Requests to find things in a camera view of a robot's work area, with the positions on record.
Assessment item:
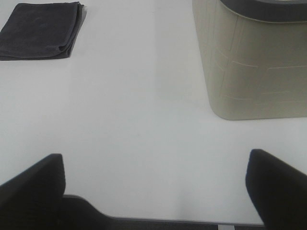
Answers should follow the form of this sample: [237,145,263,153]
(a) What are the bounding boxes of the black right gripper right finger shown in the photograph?
[245,149,307,230]

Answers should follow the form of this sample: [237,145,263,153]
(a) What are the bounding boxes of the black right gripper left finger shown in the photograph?
[0,154,66,230]

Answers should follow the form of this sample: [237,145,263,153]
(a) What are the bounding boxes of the dark grey towel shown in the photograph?
[0,2,84,61]

